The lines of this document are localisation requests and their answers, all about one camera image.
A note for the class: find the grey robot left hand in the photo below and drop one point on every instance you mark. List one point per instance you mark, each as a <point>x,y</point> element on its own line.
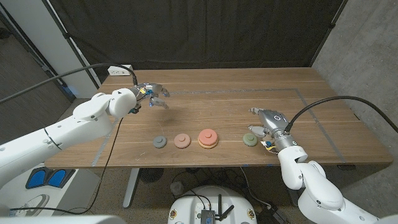
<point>150,90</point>

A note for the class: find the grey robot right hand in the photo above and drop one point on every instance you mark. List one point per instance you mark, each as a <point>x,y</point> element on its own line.
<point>275,123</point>

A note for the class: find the coral red toy disc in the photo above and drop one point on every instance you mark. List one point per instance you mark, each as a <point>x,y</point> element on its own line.
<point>207,137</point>

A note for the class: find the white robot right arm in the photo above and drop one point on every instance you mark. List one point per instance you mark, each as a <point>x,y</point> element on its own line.
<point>314,189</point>

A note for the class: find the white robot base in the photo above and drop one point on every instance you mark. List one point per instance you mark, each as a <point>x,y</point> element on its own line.
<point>192,205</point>

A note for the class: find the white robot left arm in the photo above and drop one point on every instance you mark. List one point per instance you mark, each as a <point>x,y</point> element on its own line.
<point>62,133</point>

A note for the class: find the green toy disc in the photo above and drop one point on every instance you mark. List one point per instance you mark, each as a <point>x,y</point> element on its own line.
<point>249,140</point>

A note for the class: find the grey toy disc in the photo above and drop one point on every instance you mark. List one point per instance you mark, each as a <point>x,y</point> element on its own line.
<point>160,141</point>

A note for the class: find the dusty pink toy disc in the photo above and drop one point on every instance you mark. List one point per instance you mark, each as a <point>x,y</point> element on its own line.
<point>182,140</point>

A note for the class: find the orange toy disc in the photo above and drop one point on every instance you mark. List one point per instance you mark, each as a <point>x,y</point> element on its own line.
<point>208,146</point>

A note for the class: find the white power strip box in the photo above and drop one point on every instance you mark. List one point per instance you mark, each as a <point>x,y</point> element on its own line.
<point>118,72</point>

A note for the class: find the grey tape outline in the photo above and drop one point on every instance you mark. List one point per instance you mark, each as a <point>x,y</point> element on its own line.
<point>217,91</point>

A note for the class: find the black backdrop curtain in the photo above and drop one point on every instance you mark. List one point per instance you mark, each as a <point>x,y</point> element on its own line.
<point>199,31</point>

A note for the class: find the grey table leg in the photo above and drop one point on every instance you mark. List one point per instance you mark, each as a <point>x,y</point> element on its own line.
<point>292,199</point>

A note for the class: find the small black floor fan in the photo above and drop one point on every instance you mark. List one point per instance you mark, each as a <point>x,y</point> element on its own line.
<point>150,175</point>

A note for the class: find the black power adapter box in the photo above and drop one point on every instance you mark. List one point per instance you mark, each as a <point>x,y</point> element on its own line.
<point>270,215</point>

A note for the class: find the black backdrop stand pole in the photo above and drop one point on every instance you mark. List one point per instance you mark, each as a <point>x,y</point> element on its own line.
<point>332,25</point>
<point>66,35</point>

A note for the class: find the round grey floor object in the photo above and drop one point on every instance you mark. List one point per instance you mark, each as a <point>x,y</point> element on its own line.
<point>177,188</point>

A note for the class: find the white table leg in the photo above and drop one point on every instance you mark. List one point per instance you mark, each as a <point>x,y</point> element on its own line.
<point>130,189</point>

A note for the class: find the grey router with black antennas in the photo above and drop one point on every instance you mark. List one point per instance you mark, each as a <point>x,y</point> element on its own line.
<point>207,216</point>

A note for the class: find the white floor platform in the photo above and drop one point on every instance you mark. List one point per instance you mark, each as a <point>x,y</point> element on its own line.
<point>81,193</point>

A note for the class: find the blue foot pedal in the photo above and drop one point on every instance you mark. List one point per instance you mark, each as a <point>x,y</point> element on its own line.
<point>57,178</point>
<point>36,179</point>

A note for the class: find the white robot torso edge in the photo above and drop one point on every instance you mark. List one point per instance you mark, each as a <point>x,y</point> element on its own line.
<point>62,221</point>

